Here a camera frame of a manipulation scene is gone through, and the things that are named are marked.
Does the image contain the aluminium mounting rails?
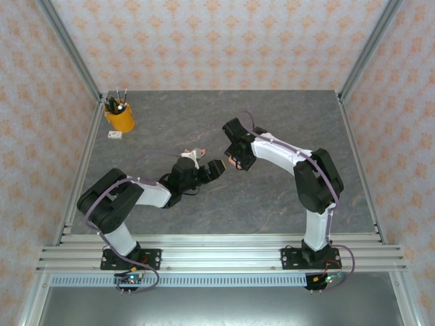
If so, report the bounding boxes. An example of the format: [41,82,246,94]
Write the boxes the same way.
[35,234,407,274]

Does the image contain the yellow pen holder cup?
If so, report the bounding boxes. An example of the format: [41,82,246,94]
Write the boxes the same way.
[103,98,135,133]

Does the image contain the grey metal shelf panel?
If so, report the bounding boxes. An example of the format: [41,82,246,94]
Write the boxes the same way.
[33,287,408,326]

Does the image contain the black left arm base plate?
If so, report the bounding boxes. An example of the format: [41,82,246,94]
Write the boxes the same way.
[100,249,162,271]

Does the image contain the aluminium table side rail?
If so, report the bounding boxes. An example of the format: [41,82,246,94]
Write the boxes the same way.
[336,91,388,246]
[52,96,107,246]

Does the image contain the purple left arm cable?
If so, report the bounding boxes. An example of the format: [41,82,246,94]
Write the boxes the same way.
[84,151,186,295]

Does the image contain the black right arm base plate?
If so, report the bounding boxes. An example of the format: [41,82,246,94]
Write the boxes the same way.
[280,247,343,271]

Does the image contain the grey slotted cable duct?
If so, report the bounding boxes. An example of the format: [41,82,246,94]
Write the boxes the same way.
[50,275,309,288]

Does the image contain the aluminium frame post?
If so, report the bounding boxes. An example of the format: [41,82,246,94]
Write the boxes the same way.
[338,0,405,103]
[35,0,105,103]

